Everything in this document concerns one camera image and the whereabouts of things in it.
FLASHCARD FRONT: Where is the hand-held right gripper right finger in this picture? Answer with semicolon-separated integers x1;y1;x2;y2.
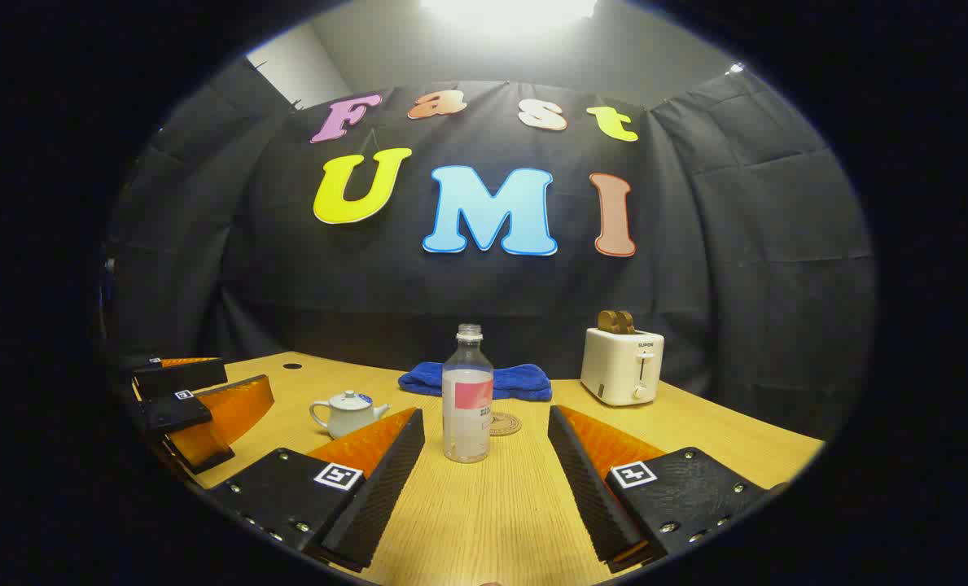
547;405;787;575

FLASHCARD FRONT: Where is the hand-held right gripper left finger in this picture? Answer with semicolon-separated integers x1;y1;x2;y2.
205;407;426;574

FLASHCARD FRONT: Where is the clear plastic water bottle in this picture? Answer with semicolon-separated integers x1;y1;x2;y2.
441;324;495;464

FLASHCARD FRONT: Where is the white toaster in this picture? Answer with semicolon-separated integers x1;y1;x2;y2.
580;327;665;407

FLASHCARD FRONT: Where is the blue towel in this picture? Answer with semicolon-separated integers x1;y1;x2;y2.
398;362;553;402

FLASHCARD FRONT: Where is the ceiling light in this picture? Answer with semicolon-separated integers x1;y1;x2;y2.
418;0;598;33

